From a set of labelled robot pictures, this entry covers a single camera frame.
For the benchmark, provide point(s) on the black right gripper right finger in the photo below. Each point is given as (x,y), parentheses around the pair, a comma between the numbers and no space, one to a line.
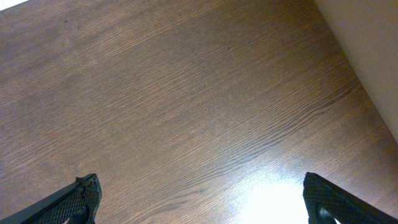
(328,203)

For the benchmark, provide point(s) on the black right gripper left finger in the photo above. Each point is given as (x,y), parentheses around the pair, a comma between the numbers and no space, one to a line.
(76,203)

